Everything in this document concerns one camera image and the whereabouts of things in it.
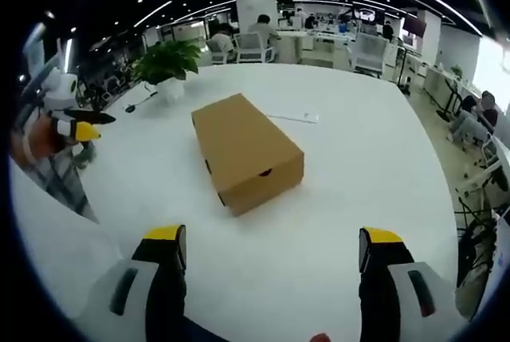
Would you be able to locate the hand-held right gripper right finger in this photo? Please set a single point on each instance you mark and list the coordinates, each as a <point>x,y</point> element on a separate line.
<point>414,294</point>

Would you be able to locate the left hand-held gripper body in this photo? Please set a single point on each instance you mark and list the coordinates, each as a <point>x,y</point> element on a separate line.
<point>57,91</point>

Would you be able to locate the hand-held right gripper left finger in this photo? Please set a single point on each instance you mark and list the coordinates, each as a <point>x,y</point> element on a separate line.
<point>119,294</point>

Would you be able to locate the brown cardboard shoe box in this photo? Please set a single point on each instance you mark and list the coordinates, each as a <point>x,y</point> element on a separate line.
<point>243,146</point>

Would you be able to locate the person's left hand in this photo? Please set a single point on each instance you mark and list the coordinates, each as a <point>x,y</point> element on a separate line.
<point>41,136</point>

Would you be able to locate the person's right hand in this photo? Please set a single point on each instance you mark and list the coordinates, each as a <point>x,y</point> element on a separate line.
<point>320,338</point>

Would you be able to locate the green potted plant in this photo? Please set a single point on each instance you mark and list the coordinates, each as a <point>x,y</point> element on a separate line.
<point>167,63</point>

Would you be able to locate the white mesh office chair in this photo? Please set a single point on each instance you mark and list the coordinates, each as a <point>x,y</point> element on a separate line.
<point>220,50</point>
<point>253,48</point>
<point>368,55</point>

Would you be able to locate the white square pillar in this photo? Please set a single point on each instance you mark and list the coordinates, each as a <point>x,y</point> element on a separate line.
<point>255,7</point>

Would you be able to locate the flat white paper sheet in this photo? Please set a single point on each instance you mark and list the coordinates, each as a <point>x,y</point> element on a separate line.
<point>299,115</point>

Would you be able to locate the dark wall screen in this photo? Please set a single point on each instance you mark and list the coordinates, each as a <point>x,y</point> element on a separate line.
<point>368,15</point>

